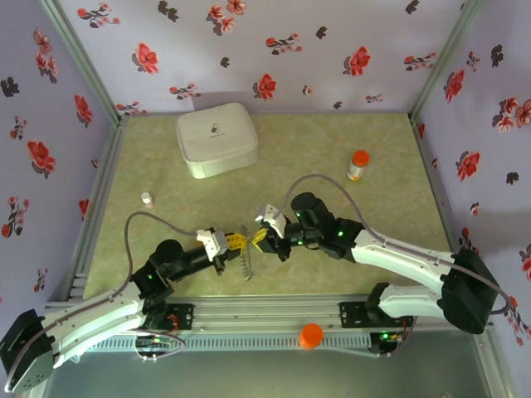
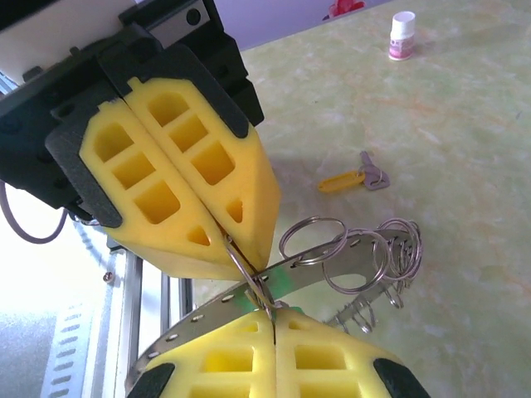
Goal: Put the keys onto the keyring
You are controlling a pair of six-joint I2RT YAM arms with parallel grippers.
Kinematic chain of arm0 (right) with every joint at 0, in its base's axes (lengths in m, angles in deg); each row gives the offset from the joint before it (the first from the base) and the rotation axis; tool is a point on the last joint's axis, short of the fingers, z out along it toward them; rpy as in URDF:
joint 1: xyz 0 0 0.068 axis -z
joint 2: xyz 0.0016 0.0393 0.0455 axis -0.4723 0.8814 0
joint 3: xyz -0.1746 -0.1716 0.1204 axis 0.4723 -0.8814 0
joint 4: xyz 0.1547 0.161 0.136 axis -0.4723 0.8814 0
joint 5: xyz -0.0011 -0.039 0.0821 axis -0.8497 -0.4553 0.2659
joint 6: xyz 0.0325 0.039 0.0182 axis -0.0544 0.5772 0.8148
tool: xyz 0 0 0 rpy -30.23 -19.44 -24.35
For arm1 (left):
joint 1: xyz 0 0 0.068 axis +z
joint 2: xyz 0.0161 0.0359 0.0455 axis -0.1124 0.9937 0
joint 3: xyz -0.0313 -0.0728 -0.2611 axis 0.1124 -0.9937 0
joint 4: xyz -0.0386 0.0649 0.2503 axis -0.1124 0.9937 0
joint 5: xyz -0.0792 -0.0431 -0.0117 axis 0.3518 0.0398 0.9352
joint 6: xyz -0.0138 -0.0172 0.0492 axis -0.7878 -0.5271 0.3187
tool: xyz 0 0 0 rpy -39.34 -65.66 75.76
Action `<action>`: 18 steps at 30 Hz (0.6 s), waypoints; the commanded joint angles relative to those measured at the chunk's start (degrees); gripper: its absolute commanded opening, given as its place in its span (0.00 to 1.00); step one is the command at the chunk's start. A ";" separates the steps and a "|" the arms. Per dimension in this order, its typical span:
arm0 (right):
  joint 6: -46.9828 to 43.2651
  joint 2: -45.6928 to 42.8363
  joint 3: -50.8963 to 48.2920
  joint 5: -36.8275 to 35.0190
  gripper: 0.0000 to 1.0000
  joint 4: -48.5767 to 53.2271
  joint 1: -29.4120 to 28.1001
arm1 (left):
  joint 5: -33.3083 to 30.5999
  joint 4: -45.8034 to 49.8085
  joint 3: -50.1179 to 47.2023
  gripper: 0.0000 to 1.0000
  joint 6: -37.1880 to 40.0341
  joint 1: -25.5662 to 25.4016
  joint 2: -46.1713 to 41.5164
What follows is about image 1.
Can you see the grey metal keyring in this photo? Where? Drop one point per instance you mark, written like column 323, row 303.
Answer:
column 247, row 265

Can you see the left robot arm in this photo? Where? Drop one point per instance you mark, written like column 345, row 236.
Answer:
column 95, row 319

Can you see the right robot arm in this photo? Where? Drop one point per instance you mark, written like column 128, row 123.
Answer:
column 406, row 257

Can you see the orange-capped pill bottle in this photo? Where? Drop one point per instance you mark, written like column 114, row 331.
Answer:
column 357, row 166

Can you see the small electronics board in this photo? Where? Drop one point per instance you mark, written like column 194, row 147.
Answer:
column 386, row 345
column 153, row 342

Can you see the white square lidded box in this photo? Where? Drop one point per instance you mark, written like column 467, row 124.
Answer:
column 215, row 139

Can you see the orange bottle cap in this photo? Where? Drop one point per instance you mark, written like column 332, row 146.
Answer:
column 311, row 336

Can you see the grey lower shelf panel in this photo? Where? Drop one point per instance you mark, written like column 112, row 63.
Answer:
column 265, row 377

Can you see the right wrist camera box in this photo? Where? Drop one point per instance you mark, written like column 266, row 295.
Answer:
column 271, row 219

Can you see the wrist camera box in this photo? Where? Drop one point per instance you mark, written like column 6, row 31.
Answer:
column 210, row 242
column 271, row 219

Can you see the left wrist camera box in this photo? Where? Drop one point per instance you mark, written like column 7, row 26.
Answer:
column 210, row 242

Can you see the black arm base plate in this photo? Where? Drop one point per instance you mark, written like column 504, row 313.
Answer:
column 184, row 317
column 352, row 315

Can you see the aluminium front rail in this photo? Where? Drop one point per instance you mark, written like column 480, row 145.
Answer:
column 265, row 313

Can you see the aluminium side rail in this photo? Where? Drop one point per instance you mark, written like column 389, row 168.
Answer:
column 103, row 174

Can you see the aluminium frame post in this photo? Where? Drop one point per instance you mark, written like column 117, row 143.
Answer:
column 446, row 54
column 79, row 54

